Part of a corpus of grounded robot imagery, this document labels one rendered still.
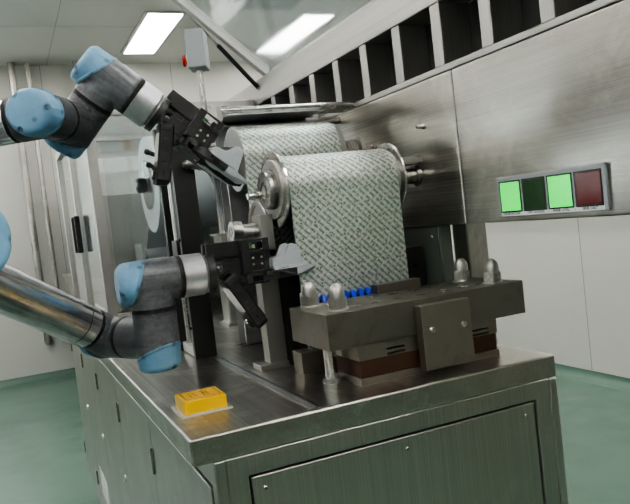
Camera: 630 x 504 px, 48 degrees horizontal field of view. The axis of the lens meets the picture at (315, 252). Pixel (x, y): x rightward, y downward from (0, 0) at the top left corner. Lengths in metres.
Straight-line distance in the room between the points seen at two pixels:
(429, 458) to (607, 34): 0.70
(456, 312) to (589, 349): 3.43
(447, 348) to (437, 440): 0.15
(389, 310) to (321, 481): 0.30
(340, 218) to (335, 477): 0.50
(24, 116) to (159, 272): 0.32
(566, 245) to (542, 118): 3.42
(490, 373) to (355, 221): 0.39
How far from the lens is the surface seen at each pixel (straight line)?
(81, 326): 1.28
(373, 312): 1.18
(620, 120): 1.11
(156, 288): 1.22
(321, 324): 1.16
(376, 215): 1.40
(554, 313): 4.80
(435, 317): 1.22
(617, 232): 4.34
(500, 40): 1.35
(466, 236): 1.69
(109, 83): 1.32
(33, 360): 6.87
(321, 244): 1.35
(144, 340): 1.24
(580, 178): 1.16
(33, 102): 1.20
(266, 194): 1.37
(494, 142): 1.32
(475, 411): 1.24
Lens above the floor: 1.19
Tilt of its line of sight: 3 degrees down
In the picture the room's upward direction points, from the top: 7 degrees counter-clockwise
